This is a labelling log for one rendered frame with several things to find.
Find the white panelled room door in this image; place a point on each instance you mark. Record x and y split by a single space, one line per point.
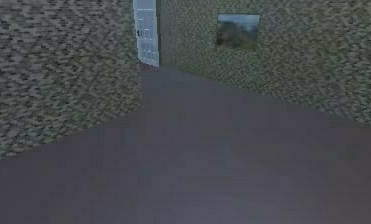
147 20

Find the framed landscape picture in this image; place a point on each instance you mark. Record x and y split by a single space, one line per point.
238 31

